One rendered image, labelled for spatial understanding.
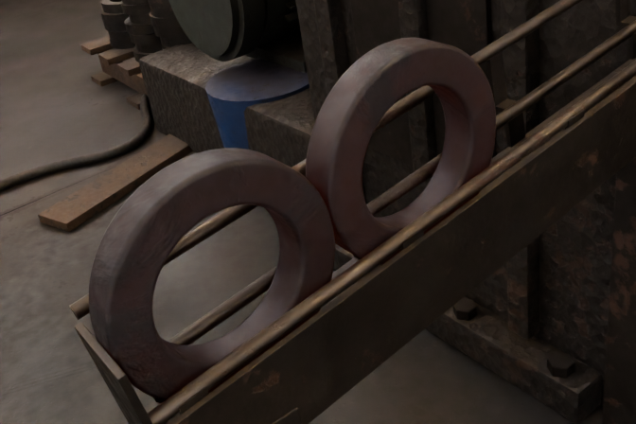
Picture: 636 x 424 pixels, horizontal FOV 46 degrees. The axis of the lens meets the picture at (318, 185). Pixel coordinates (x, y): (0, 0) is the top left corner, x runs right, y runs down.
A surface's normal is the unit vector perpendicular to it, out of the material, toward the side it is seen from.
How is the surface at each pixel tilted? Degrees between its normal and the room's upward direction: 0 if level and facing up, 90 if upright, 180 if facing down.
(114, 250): 47
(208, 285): 0
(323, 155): 67
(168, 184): 13
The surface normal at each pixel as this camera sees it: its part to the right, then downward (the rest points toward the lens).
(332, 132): -0.72, -0.16
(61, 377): -0.14, -0.87
